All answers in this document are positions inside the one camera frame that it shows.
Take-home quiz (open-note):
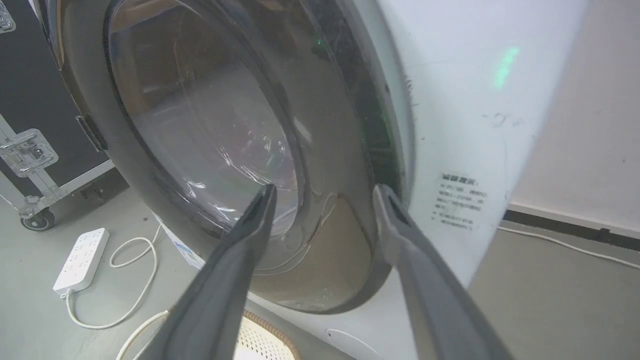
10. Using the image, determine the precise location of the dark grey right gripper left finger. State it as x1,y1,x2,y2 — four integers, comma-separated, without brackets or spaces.
138,183,278,360

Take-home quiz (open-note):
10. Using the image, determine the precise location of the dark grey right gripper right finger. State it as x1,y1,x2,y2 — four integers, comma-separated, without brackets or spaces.
372,184,513,360

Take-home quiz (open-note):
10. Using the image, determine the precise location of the round glass washing machine door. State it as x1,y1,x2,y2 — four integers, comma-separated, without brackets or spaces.
47,0,416,315

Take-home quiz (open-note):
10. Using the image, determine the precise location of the white washing machine body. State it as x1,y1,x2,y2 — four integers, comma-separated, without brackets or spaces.
155,0,588,360

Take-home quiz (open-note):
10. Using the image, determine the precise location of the white woven laundry basket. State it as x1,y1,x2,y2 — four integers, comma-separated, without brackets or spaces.
233,309,302,360

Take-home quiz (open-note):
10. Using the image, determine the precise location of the black flight case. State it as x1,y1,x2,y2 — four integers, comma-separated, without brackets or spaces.
0,0,117,232

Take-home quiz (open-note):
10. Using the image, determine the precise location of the white power strip with cable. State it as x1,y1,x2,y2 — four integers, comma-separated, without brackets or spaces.
65,224,173,360

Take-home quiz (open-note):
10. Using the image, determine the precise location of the thin white floor cable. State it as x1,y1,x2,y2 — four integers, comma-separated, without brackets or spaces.
497,225,640,271

